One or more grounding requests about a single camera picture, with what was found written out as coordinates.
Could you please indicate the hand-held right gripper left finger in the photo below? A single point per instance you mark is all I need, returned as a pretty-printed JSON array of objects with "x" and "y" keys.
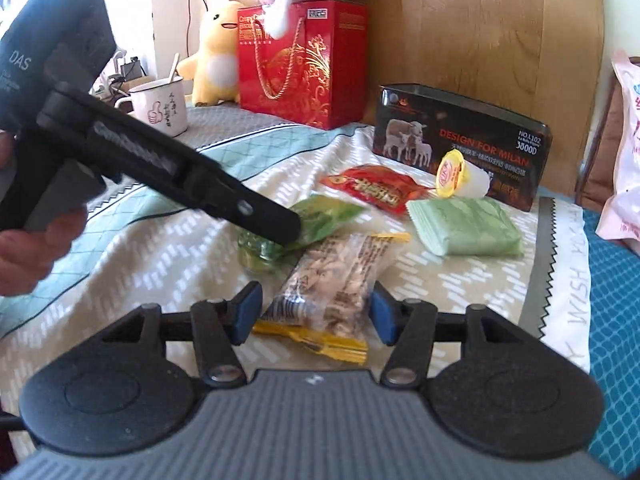
[{"x": 246, "y": 311}]

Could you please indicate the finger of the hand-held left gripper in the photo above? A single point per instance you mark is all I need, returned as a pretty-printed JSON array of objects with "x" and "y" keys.
[{"x": 265, "y": 220}]

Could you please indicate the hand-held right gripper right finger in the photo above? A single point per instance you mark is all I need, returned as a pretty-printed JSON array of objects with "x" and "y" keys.
[{"x": 381, "y": 316}]

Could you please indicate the clear peanut packet yellow ends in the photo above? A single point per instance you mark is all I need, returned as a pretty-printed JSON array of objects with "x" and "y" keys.
[{"x": 330, "y": 285}]

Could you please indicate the green snack packet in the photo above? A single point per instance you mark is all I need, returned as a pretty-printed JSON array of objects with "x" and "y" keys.
[{"x": 327, "y": 215}]

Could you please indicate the red snack packet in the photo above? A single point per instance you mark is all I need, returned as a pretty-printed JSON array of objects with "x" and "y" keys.
[{"x": 372, "y": 187}]

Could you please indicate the pale green packet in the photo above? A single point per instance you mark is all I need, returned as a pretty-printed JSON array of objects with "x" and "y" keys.
[{"x": 465, "y": 225}]

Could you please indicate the jelly cup with yellow lid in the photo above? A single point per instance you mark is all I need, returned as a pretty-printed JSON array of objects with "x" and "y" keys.
[{"x": 452, "y": 172}]

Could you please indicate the black box with sheep print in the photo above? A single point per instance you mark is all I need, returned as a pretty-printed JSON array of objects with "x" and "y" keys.
[{"x": 450, "y": 122}]

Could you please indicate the person's left hand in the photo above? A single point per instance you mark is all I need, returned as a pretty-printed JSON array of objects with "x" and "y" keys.
[{"x": 35, "y": 265}]

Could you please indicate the black charger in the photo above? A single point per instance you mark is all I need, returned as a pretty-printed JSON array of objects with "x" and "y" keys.
[{"x": 131, "y": 67}]

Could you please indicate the printed blanket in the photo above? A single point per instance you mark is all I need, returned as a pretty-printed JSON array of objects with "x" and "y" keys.
[{"x": 150, "y": 260}]

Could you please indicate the spoon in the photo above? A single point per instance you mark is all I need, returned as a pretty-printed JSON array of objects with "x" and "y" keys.
[{"x": 173, "y": 67}]

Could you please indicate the white enamel mug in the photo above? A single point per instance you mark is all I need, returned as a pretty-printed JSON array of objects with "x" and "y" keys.
[{"x": 160, "y": 110}]

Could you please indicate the red gift bag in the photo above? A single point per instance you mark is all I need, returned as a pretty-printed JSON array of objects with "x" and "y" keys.
[{"x": 320, "y": 80}]

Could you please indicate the yellow plush duck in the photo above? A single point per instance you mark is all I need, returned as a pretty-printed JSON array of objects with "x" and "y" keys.
[{"x": 217, "y": 50}]

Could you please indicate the blue patterned sheet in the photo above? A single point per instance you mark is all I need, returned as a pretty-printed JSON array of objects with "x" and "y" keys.
[{"x": 615, "y": 310}]

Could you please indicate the brown seat cushion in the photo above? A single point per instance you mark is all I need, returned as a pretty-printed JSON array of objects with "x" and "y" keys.
[{"x": 600, "y": 160}]

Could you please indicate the wooden board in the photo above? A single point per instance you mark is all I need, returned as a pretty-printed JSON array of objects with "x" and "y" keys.
[{"x": 475, "y": 25}]

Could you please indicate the large pink snack bag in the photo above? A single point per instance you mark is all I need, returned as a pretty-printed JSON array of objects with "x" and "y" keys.
[{"x": 625, "y": 160}]

